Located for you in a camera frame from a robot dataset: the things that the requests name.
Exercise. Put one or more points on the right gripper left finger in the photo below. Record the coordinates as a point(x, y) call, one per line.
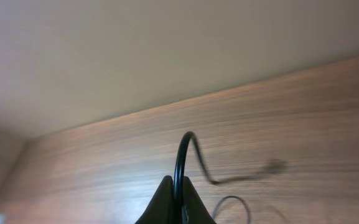
point(160, 209)

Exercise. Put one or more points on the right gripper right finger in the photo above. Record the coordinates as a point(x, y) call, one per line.
point(193, 209)

